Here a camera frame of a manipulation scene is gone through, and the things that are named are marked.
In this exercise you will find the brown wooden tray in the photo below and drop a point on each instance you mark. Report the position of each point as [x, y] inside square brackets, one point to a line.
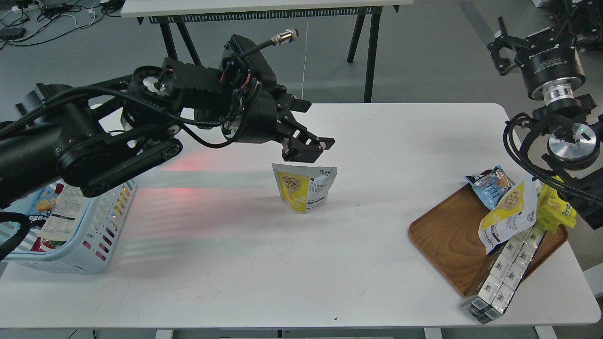
[448, 236]

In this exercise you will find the black legged background table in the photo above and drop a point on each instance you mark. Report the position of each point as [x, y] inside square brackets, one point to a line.
[179, 12]

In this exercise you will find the light blue plastic basket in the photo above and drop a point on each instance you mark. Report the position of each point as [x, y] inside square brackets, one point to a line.
[90, 248]

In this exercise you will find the blue snack packet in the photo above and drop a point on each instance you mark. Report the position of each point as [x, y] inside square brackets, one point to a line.
[491, 186]

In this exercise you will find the blue chips packet in basket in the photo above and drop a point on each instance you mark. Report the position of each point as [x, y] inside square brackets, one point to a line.
[44, 202]

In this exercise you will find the white multipack snack boxes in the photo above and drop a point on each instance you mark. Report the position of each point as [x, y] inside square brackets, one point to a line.
[494, 288]

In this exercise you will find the white snack packet in basket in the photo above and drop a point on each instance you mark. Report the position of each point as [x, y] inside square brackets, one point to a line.
[66, 216]

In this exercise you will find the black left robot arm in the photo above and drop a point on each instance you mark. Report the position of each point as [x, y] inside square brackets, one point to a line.
[97, 136]

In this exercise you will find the yellow cartoon face snack bag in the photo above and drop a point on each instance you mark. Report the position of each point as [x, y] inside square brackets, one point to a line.
[553, 211]

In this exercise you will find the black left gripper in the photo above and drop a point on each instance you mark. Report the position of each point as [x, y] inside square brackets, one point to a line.
[269, 118]

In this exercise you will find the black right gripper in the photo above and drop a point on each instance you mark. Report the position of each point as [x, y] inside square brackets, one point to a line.
[581, 18]

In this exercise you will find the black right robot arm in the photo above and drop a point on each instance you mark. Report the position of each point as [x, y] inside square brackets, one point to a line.
[556, 139]

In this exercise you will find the yellow white nut snack pouch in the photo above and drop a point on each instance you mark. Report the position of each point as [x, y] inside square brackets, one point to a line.
[304, 188]

